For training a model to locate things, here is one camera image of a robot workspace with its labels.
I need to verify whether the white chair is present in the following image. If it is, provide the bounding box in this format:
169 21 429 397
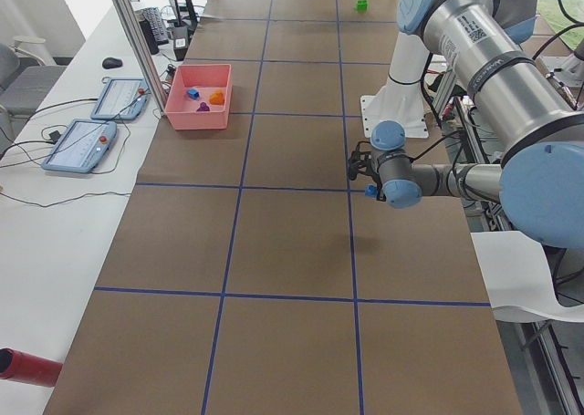
471 231 583 323

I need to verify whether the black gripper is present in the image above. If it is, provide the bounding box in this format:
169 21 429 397
347 141 378 183

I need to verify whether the green block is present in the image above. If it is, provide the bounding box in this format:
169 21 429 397
355 0 369 12

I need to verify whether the teach pendant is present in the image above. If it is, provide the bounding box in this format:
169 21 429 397
90 78 149 121
41 119 118 173

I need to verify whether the purple block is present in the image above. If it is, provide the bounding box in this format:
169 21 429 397
196 102 210 112

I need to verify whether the long blue studded block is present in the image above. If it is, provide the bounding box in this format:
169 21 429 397
364 184 378 199

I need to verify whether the red cylinder bottle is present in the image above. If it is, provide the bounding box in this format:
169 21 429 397
1 348 63 388

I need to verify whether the black computer mouse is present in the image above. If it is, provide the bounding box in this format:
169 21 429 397
102 57 123 69

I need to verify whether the upper teach pendant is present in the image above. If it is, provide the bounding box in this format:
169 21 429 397
90 78 149 121

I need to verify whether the small blue block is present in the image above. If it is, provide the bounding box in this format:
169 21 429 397
186 88 200 99

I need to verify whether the orange block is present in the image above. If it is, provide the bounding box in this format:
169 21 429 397
209 90 225 106

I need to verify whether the lower teach pendant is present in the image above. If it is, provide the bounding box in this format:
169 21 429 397
41 119 118 173

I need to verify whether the black keyboard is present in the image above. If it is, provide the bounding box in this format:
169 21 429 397
135 7 169 55

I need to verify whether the pink plastic box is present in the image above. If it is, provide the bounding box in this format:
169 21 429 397
164 64 233 130

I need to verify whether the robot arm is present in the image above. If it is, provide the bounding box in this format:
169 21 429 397
348 0 583 249

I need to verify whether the aluminium frame post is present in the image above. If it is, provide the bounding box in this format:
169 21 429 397
111 0 168 114

